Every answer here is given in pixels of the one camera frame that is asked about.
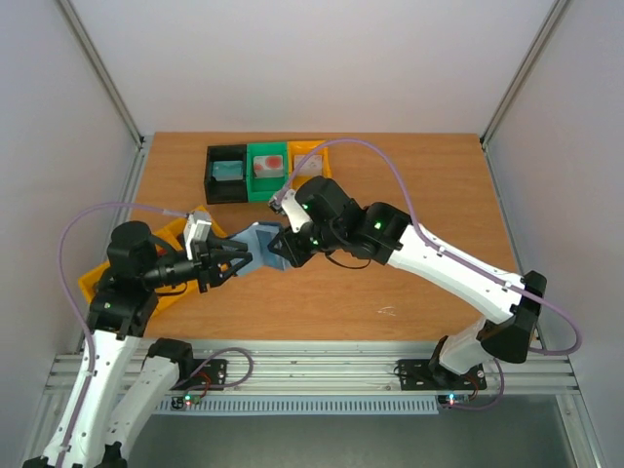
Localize yellow bin at table back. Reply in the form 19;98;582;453
287;140;332;189

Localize grey white card stack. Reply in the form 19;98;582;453
293;154;323;177

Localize right small circuit board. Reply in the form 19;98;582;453
437;393;471;409

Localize blue zip card holder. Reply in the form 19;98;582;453
227;221;291;277

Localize black bin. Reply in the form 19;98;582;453
204;144;248;205

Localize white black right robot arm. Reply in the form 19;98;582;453
269;176;546;388

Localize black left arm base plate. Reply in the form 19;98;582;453
176;359;228;391

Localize aluminium rail base frame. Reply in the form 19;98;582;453
43;311;581;397

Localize red white card stack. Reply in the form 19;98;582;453
253;154;285;178

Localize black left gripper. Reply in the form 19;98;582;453
144;233;254;293

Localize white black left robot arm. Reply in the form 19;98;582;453
23;212;253;467

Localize green bin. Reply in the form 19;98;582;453
247;141;289;202

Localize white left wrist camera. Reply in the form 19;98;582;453
183;210;213;259

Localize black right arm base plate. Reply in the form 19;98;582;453
394;359;488;391

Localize grey slotted cable duct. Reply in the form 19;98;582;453
154;395;439;417

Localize small circuit board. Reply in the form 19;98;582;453
437;393;471;409
170;395;202;410

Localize left small circuit board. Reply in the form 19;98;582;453
170;395;202;410

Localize teal card stack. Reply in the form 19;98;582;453
211;160;244;182

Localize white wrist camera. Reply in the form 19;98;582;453
183;210;213;259
268;188;310;233

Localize yellow bin with red cards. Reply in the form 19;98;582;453
153;229;188;316

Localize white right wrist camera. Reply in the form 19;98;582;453
268;188;310;233

